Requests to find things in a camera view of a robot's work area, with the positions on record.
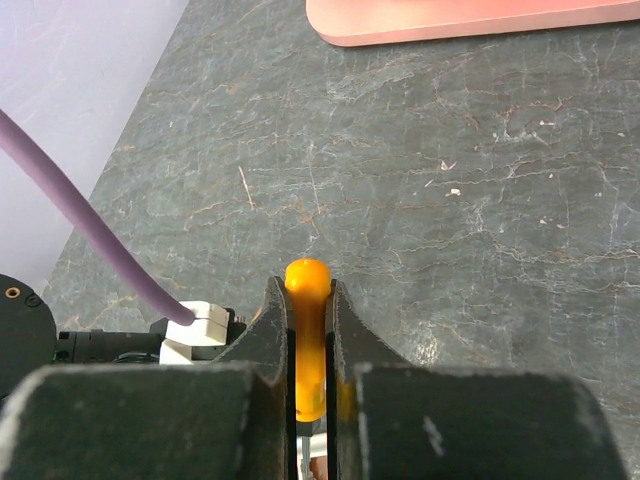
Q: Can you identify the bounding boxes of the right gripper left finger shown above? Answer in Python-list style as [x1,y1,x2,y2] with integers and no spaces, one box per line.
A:
[215,276,295,479]

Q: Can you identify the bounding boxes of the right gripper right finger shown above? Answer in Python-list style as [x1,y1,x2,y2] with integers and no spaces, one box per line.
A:
[327,280,410,479]

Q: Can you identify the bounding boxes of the pink three tier shelf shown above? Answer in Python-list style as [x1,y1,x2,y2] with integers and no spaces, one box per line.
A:
[305,0,639,47]

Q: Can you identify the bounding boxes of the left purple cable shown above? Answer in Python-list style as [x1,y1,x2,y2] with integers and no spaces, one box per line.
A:
[0,107,196,329]

